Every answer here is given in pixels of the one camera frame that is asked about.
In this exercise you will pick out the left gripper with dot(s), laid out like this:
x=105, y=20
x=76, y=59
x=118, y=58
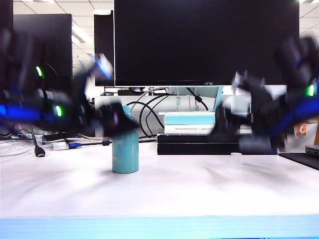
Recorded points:
x=88, y=112

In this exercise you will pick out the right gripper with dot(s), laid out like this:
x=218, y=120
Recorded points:
x=264, y=112

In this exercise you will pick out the blue VGA connector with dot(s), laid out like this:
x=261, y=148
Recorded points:
x=74, y=144

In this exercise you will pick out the orange cat figurine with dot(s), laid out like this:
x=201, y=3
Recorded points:
x=302, y=129

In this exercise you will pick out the printed paper sheets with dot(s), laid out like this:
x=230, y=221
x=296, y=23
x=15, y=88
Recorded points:
x=15, y=149

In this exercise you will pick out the white adapter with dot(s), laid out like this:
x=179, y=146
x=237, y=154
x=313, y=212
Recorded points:
x=59, y=146

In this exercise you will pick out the teal white monitor stand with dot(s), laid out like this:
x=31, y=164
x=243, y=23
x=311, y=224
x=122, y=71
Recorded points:
x=211, y=95

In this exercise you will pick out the white book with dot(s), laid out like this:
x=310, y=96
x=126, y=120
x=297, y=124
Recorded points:
x=187, y=129

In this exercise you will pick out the teal book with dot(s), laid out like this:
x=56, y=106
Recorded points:
x=189, y=119

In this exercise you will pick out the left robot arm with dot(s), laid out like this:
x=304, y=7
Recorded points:
x=30, y=109

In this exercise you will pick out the thick black book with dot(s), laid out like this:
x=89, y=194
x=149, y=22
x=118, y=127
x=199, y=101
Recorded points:
x=194, y=149

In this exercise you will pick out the large black AOC monitor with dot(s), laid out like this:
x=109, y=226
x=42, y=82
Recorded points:
x=204, y=42

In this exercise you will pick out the thin black book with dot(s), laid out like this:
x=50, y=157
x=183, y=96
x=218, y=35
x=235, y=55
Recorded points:
x=184, y=138

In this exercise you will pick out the ceiling light panel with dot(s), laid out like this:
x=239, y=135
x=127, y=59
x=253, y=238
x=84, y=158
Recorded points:
x=78, y=35

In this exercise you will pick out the black computer mouse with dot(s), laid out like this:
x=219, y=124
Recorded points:
x=106, y=93

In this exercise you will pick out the teal spray bottle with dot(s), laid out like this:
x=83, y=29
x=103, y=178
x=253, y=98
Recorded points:
x=125, y=154

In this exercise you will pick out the black mouse pad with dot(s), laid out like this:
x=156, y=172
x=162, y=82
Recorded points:
x=301, y=160

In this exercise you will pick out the grey flat device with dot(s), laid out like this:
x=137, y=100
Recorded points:
x=312, y=150

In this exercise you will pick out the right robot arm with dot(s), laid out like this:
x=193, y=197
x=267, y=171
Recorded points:
x=299, y=74

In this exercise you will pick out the clear plastic sprayer lid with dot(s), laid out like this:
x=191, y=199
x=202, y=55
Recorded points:
x=237, y=154

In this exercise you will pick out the narrow black monitor back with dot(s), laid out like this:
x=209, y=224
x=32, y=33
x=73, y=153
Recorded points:
x=103, y=35

